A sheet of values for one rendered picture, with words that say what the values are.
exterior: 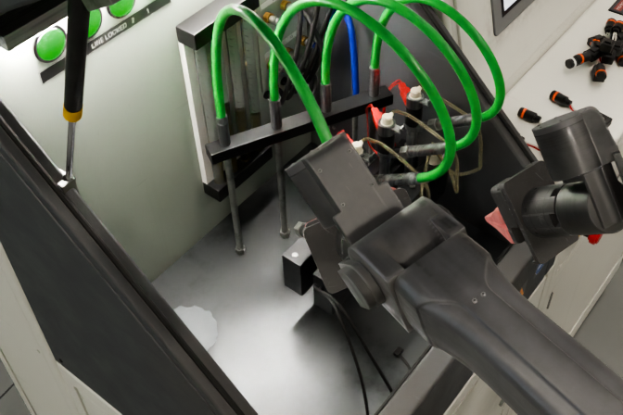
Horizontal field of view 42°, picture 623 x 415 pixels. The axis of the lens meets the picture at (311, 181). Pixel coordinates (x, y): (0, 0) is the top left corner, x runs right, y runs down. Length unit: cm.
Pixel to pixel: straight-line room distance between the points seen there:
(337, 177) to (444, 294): 14
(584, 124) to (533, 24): 81
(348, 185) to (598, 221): 33
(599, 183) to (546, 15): 88
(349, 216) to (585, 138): 32
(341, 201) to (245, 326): 81
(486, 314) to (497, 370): 4
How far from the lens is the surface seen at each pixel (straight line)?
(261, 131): 133
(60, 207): 99
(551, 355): 49
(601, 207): 86
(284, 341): 139
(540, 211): 91
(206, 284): 147
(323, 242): 74
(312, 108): 91
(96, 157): 124
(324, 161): 62
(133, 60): 121
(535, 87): 164
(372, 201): 62
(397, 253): 57
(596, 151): 86
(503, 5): 153
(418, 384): 121
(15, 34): 103
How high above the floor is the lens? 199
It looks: 46 degrees down
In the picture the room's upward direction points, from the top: 2 degrees counter-clockwise
